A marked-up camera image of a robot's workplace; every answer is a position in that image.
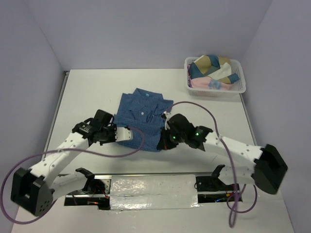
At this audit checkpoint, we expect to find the pink shirt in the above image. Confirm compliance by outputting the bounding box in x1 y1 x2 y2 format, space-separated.
188 63 240 91

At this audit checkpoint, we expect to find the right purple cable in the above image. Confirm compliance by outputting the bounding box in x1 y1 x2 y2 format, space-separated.
164 101 258 228

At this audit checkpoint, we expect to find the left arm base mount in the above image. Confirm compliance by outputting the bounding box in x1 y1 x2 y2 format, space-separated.
64 168 111 210

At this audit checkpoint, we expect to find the white plastic laundry basket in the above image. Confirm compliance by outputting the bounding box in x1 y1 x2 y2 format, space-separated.
184 55 246 97

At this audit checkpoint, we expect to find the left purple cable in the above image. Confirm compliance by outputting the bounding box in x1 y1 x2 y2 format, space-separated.
0 126 146 224

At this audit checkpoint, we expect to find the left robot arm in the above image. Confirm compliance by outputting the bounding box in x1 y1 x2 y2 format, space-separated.
11 110 117 216

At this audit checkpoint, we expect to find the blue checked long sleeve shirt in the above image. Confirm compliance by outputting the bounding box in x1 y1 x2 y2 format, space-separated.
114 88 173 152

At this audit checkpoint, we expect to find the teal tan patterned shirt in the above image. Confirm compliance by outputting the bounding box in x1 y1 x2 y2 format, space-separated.
188 55 240 84

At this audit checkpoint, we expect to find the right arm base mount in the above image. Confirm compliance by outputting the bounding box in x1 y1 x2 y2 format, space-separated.
194 165 235 203

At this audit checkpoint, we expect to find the silver foil tape panel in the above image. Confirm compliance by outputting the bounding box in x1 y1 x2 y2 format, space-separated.
109 175 199 211

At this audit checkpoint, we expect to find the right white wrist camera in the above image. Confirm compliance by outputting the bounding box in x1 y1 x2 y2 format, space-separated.
162 111 172 130

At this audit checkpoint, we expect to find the purple cable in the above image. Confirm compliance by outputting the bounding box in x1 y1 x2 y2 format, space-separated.
0 126 146 224
164 101 258 228

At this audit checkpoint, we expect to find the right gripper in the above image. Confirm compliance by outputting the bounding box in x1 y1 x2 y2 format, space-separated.
157 125 187 150

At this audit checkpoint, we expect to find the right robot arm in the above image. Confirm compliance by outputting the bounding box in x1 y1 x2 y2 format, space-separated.
157 113 288 195

